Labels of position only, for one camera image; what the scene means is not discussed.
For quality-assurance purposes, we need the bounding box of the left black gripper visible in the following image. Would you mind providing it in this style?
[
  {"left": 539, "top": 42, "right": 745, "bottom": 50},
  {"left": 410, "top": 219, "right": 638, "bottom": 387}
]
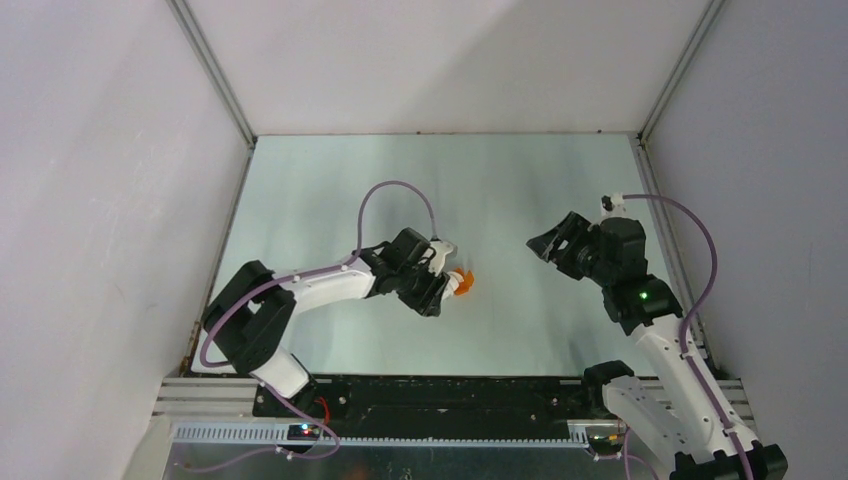
[{"left": 394, "top": 258, "right": 450, "bottom": 317}]

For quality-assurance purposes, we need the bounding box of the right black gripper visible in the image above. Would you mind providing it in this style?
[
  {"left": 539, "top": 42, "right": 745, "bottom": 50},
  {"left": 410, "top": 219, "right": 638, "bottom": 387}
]
[{"left": 527, "top": 211, "right": 615, "bottom": 287}]

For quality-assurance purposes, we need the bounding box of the orange pill organizer box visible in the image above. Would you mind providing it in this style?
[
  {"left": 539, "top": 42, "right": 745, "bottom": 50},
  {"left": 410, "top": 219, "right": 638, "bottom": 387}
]
[{"left": 454, "top": 267, "right": 475, "bottom": 296}]

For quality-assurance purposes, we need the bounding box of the white pill bottle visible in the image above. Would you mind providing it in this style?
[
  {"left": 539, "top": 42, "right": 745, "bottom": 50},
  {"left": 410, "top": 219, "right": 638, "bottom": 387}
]
[{"left": 441, "top": 268, "right": 467, "bottom": 300}]

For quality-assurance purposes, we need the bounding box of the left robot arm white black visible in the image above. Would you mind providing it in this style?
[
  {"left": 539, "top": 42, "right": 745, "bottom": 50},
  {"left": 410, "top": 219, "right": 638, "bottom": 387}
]
[{"left": 198, "top": 228, "right": 470, "bottom": 417}]

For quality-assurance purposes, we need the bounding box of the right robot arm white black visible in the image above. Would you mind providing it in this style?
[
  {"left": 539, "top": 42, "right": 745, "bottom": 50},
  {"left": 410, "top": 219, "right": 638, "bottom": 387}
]
[{"left": 526, "top": 212, "right": 788, "bottom": 479}]

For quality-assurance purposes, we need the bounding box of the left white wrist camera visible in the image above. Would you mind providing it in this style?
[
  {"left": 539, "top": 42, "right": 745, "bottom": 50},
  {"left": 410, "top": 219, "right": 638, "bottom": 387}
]
[{"left": 422, "top": 239, "right": 457, "bottom": 274}]

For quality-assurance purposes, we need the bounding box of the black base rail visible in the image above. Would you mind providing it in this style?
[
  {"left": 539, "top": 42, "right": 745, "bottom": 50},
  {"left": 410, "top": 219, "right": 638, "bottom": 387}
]
[{"left": 291, "top": 374, "right": 614, "bottom": 441}]

